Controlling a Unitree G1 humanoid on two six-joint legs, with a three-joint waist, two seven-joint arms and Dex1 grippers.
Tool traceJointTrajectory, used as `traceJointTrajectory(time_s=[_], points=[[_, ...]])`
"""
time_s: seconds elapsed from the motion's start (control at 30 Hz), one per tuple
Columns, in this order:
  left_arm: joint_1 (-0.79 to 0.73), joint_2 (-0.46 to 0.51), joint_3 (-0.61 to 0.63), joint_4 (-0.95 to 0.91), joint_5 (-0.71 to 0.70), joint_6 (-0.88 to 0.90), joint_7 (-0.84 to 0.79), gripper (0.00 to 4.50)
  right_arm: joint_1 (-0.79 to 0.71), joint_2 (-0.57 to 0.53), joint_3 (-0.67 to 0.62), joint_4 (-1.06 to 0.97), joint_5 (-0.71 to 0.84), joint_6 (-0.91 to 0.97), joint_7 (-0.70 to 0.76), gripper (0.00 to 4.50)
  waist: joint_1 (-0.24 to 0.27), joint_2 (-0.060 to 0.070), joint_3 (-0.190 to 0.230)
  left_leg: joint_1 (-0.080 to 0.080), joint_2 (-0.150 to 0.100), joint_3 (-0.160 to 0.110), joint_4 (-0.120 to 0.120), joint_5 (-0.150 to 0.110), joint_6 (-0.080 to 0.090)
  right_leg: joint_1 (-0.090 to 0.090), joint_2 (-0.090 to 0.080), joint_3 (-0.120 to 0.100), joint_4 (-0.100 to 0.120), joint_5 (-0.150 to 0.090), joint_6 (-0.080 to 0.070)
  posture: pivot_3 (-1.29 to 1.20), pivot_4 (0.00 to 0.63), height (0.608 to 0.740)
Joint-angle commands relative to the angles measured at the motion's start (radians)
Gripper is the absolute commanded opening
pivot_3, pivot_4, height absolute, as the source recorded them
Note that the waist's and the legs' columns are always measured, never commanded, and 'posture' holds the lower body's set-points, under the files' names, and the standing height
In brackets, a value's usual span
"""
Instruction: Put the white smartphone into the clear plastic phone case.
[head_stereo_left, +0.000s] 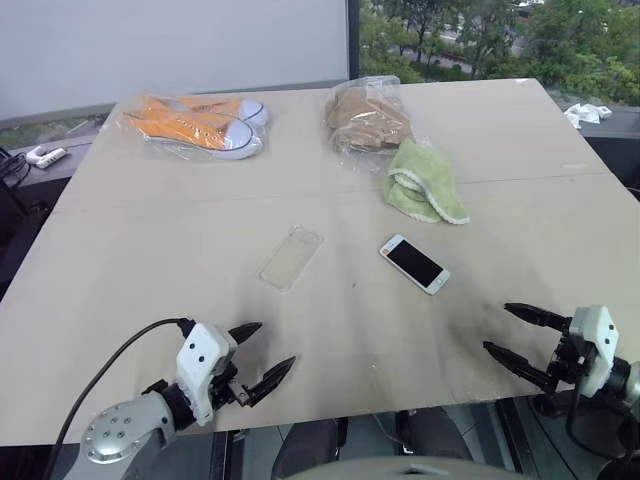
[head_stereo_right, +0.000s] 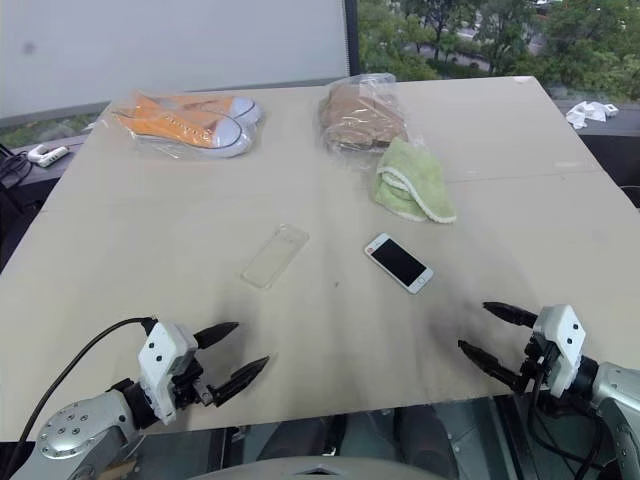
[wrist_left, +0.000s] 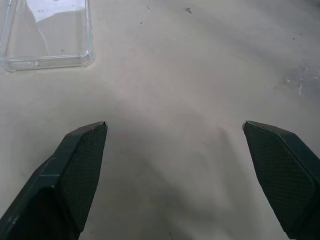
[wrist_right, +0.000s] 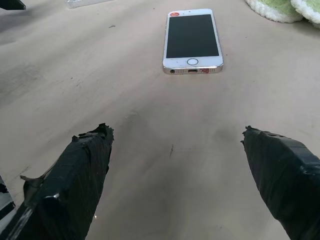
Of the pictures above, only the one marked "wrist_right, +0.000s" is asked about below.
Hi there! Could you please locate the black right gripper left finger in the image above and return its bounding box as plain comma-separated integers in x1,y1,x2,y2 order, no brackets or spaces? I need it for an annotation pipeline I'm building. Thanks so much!
0,122,115,240

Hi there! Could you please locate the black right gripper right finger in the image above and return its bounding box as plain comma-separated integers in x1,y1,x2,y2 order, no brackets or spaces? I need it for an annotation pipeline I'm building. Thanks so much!
240,125,320,240

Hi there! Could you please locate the clear plastic object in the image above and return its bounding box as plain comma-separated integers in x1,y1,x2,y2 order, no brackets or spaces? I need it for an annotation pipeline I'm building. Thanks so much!
64,0,113,10

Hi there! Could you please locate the white smartphone with black screen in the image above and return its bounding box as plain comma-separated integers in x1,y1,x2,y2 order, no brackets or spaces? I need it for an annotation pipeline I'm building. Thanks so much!
162,8,225,76

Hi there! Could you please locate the green and white fluffy cloth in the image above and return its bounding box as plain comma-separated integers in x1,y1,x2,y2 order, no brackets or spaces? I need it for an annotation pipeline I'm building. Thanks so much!
244,0,304,24
290,0,320,30

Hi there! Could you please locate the black left gripper of robot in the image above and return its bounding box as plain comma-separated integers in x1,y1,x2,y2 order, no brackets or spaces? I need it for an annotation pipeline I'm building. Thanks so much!
0,0,27,11

